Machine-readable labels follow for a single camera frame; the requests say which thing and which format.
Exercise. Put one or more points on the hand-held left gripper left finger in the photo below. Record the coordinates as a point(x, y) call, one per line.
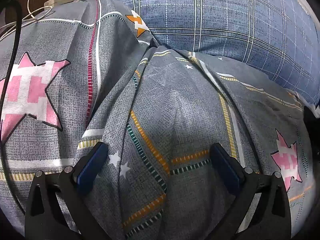
point(93, 163)

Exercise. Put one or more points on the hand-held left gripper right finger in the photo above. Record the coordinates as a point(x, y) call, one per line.
point(225, 166)

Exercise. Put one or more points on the white power strip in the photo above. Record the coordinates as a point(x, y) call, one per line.
point(62, 0)

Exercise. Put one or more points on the grey star-printed bed sheet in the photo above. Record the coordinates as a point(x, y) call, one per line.
point(175, 105)

